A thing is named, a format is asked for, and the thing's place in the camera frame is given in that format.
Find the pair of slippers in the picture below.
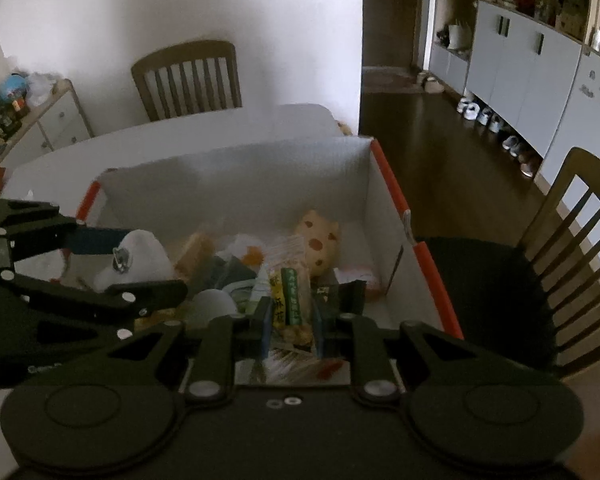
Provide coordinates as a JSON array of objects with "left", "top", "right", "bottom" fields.
[{"left": 417, "top": 70, "right": 446, "bottom": 94}]

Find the white wall cabinet unit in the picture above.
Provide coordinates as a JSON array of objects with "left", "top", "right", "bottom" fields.
[{"left": 427, "top": 0, "right": 600, "bottom": 197}]

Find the red cardboard shoe box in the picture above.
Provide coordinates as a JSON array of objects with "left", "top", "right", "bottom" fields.
[{"left": 75, "top": 135, "right": 465, "bottom": 387}]

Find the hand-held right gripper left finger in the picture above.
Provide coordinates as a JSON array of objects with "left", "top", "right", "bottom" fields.
[{"left": 104, "top": 296, "right": 275, "bottom": 406}]

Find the green snack packet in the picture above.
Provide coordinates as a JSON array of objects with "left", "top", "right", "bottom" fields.
[{"left": 267, "top": 264, "right": 315, "bottom": 352}]

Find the dark wooden door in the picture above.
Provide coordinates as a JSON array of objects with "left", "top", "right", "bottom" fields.
[{"left": 362, "top": 0, "right": 421, "bottom": 69}]

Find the wooden dining chair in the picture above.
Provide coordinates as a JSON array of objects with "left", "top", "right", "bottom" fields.
[{"left": 131, "top": 39, "right": 243, "bottom": 122}]

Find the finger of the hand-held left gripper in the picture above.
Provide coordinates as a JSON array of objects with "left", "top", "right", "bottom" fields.
[
  {"left": 0, "top": 269, "right": 189, "bottom": 342},
  {"left": 0, "top": 199, "right": 129, "bottom": 272}
]

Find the clear plastic bag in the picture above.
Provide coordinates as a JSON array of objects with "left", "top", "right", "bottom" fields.
[{"left": 25, "top": 72, "right": 61, "bottom": 106}]

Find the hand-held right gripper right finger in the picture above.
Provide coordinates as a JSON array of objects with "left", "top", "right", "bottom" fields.
[{"left": 312, "top": 299, "right": 484, "bottom": 406}]

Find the blue globe toy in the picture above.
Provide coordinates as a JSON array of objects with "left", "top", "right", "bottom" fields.
[{"left": 0, "top": 73, "right": 29, "bottom": 106}]

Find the row of shoes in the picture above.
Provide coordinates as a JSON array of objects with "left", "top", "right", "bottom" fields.
[{"left": 454, "top": 94, "right": 539, "bottom": 179}]

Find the grey and orange plush toy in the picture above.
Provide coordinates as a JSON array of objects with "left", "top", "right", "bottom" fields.
[{"left": 214, "top": 233, "right": 269, "bottom": 291}]

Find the white cloth with metal clip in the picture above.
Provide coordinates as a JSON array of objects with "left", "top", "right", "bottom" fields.
[{"left": 93, "top": 229, "right": 176, "bottom": 292}]

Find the small door rug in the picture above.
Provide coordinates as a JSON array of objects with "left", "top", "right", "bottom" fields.
[{"left": 362, "top": 67, "right": 426, "bottom": 94}]

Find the tan cardboard box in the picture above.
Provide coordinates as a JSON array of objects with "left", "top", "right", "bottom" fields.
[{"left": 174, "top": 232, "right": 216, "bottom": 281}]

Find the wooden chair with black seat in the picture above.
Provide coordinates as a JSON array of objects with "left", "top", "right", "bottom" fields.
[{"left": 414, "top": 147, "right": 600, "bottom": 379}]

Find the wood-top white sideboard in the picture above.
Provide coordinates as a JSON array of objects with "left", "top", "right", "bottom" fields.
[{"left": 0, "top": 78, "right": 95, "bottom": 166}]

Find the spotted tan plush toy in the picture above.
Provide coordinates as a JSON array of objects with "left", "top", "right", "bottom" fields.
[{"left": 294, "top": 209, "right": 341, "bottom": 277}]

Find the white round cup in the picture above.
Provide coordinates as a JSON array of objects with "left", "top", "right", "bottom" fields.
[{"left": 187, "top": 287, "right": 239, "bottom": 329}]

